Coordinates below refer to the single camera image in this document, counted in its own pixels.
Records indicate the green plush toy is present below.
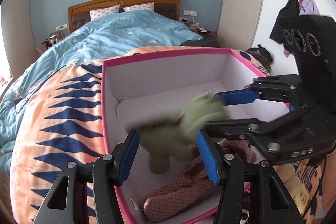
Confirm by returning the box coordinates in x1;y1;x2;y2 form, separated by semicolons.
126;94;230;174

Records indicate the wooden nightstand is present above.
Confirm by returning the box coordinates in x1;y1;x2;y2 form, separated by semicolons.
194;30;217;38

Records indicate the pink storage box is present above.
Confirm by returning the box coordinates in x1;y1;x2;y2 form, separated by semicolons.
101;47;289;223

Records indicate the black hanging jacket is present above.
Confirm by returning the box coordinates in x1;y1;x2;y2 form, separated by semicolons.
269;0;301;54

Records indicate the lilac hanging garment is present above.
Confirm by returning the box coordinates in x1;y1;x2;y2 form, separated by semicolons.
299;0;320;15

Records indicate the wooden headboard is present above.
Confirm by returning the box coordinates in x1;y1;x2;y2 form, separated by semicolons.
68;0;181;33

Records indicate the right white patterned pillow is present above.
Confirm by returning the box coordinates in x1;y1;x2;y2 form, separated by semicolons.
123;2;154;12

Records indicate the white patterned pillow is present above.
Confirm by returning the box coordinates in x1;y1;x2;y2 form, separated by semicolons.
123;2;154;12
89;5;120;21

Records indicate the blue floral duvet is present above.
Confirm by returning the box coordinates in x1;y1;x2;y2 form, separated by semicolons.
1;10;201;174

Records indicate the left white patterned pillow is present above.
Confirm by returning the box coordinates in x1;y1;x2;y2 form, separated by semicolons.
89;5;120;21

